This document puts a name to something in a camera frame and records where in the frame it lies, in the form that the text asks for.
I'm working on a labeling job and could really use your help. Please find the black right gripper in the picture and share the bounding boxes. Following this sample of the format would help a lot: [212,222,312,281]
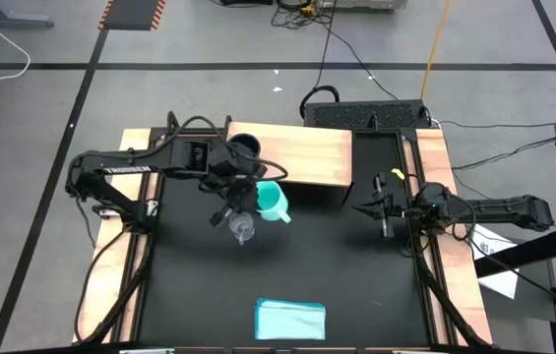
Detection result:
[351,172,409,240]

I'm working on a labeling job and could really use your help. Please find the grey desk foot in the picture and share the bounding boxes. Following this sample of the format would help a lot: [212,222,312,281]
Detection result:
[0,0,55,29]

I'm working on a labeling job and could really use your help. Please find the black bar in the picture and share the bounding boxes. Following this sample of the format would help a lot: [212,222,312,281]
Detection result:
[473,225,556,279]

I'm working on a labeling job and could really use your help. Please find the wooden table side board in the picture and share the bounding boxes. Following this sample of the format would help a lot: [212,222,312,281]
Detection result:
[402,128,494,345]
[73,128,165,344]

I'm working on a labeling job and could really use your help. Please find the folded teal cloth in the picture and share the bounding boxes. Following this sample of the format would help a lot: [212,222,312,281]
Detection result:
[254,298,327,341]

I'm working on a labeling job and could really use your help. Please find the tangled black cable bundle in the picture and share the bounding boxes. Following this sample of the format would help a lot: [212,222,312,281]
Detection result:
[270,0,339,30]

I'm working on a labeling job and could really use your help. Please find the black power cable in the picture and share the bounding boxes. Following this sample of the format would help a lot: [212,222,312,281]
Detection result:
[299,0,341,119]
[325,22,401,102]

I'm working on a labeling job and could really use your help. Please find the black perforated computer case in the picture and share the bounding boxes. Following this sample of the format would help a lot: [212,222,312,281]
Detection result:
[302,99,431,130]

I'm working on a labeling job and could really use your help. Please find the white paper sheet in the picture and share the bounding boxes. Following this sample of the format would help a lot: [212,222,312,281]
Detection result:
[468,223,520,300]

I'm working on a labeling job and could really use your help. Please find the dark blue enamel mug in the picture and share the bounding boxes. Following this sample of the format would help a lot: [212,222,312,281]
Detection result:
[230,133,263,158]

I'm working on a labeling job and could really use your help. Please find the teal plastic mug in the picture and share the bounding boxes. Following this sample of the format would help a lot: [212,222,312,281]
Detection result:
[255,180,292,225]

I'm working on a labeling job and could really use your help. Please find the small clear mug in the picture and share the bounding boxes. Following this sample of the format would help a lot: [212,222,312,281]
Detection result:
[228,210,256,246]

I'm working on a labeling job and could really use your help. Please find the wooden shelf board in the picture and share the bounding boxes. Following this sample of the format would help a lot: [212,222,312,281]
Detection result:
[226,121,353,197]

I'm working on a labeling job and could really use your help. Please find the yellow cable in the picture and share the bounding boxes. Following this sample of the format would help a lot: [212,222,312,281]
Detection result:
[419,0,454,102]

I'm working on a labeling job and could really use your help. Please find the black mat orange stripes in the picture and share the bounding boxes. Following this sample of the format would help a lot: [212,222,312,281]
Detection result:
[98,0,166,31]

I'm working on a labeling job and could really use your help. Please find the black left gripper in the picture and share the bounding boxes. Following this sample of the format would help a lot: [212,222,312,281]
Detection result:
[210,177,262,228]

